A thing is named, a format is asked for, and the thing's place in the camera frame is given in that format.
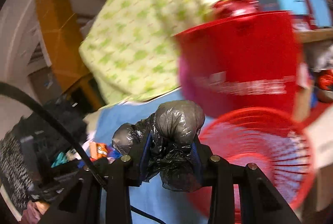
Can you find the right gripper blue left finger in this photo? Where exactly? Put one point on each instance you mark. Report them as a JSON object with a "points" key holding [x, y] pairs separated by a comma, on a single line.
{"points": [[144, 160]]}

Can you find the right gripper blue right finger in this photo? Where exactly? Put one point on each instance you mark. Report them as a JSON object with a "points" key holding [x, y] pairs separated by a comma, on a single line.
{"points": [[197, 159]]}

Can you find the black plastic trash bag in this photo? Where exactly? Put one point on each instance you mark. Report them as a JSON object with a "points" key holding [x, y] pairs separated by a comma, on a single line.
{"points": [[173, 127]]}

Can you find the magenta pillow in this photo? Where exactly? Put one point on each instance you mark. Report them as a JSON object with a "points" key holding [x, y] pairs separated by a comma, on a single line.
{"points": [[190, 90]]}

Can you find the red mesh plastic basket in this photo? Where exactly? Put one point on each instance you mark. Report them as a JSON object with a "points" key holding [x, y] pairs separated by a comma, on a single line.
{"points": [[257, 166]]}

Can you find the green clover patterned quilt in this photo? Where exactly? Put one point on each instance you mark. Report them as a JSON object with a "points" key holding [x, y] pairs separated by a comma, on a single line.
{"points": [[130, 49]]}

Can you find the black clothing pile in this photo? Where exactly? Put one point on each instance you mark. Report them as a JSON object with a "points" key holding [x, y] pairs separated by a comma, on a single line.
{"points": [[41, 144]]}

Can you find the red paper gift bag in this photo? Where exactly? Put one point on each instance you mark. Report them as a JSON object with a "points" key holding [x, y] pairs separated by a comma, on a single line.
{"points": [[243, 61]]}

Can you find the dark red plastic bag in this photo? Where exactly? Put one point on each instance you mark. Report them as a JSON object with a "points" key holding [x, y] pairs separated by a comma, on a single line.
{"points": [[230, 8]]}

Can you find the orange wooden headboard post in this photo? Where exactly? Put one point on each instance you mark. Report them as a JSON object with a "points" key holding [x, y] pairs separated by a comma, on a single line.
{"points": [[62, 38]]}

